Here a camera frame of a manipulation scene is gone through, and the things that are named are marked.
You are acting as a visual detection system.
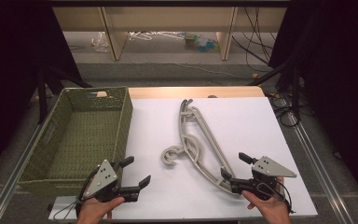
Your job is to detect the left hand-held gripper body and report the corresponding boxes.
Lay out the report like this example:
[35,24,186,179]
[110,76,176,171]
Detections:
[79,159,141,203]

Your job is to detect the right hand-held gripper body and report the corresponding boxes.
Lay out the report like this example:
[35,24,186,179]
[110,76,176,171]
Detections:
[229,155,298,201]

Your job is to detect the grey plastic clothes hanger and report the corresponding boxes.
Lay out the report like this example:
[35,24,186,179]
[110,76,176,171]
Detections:
[165,98,236,190]
[160,99,241,196]

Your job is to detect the green woven basket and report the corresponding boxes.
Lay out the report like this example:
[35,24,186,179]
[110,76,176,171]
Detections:
[17,86,134,198]

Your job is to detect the person's left hand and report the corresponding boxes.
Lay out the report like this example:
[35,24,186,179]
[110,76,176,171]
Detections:
[75,195,126,224]

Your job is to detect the person's right hand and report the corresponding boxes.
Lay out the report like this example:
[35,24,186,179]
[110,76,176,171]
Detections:
[241,176,293,224]

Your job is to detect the white table mat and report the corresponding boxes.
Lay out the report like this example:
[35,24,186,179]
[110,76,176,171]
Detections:
[48,96,319,222]

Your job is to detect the black metal stand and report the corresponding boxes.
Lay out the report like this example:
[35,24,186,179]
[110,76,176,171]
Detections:
[36,64,92,125]
[246,55,302,122]

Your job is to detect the clear plastic bag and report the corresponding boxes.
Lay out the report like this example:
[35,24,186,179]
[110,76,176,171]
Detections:
[90,31,110,53]

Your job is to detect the colourful toy pile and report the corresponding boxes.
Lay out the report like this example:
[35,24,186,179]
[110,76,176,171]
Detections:
[184,32,221,53]

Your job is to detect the white hangers on floor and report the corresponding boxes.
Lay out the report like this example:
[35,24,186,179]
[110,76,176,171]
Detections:
[128,30,186,42]

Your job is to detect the black curtain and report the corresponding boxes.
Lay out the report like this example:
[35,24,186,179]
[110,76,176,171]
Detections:
[0,0,83,185]
[268,0,358,203]

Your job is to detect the beige wooden desk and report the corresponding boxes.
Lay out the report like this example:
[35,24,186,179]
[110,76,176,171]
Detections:
[51,6,288,62]

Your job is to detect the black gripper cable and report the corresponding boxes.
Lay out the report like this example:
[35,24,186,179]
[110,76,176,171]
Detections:
[276,181,296,216]

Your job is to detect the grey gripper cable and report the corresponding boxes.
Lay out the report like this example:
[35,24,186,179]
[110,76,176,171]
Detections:
[51,199,85,222]

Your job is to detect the aluminium rail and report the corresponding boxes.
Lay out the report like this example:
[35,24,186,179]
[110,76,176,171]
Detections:
[287,111,355,224]
[0,120,49,224]

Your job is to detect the black floor cable bundle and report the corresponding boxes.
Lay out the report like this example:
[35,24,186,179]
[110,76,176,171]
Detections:
[267,91,306,128]

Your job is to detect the thin white floor cable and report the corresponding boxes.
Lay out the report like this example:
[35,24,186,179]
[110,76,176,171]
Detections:
[148,62,253,80]

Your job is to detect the hanging black cables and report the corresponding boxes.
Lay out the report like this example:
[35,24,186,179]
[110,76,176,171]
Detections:
[231,7,278,64]

